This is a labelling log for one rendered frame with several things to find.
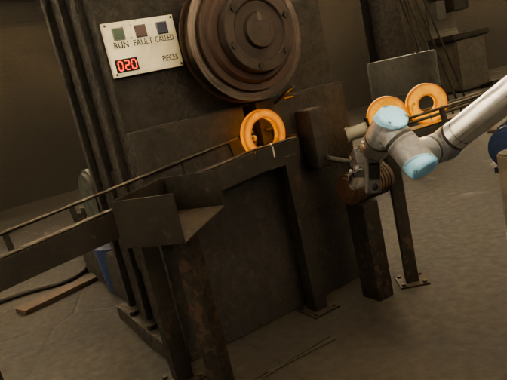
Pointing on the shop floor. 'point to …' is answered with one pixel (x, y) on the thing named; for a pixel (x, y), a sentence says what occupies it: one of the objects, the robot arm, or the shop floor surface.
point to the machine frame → (245, 285)
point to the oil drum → (406, 80)
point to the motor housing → (368, 234)
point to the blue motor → (498, 143)
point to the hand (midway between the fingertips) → (354, 188)
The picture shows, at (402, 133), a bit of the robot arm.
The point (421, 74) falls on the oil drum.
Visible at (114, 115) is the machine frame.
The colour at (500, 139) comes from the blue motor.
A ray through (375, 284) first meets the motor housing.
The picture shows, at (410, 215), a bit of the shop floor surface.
